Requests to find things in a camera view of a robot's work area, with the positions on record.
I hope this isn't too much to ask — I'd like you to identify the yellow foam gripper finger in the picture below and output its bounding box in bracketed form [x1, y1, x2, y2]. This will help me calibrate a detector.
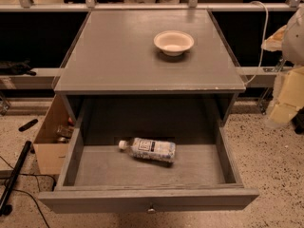
[261, 26, 286, 52]
[267, 66, 304, 126]

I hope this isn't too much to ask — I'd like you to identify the clear plastic tea bottle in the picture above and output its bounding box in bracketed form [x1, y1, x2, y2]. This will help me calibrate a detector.
[119, 138, 176, 163]

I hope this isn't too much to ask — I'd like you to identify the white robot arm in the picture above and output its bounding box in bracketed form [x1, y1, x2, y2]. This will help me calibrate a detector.
[261, 8, 304, 128]

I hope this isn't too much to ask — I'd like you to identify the round metal drawer knob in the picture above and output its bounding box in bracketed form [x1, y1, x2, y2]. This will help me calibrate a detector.
[147, 205, 156, 214]

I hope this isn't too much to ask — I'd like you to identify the open grey top drawer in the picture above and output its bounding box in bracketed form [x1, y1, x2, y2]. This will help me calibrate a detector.
[39, 97, 258, 213]

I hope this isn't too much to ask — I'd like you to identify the white paper bowl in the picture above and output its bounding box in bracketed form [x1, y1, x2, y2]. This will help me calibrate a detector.
[154, 30, 194, 56]

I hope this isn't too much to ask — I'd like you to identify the grey wooden cabinet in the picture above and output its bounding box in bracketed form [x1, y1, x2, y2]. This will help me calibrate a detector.
[51, 9, 247, 125]

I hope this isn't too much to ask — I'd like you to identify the jar inside cardboard box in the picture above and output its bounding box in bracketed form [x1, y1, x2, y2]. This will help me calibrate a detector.
[56, 125, 73, 139]

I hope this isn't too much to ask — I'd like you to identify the brown cardboard box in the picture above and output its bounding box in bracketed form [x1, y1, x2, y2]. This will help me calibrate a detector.
[33, 96, 74, 175]

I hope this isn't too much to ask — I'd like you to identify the black bag on ledge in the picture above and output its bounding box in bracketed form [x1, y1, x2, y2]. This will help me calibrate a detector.
[0, 60, 36, 76]

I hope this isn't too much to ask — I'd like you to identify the small black marker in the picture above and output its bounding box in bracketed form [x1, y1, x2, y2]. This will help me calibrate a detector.
[18, 119, 38, 132]

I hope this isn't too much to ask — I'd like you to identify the black pole on floor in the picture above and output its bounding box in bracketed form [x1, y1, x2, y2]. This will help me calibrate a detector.
[0, 141, 31, 216]

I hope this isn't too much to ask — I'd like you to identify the white hanging cable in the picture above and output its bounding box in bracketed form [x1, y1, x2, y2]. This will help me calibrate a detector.
[244, 0, 270, 86]

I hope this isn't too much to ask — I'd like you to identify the black floor cable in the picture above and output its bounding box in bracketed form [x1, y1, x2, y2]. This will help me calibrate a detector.
[0, 155, 57, 228]

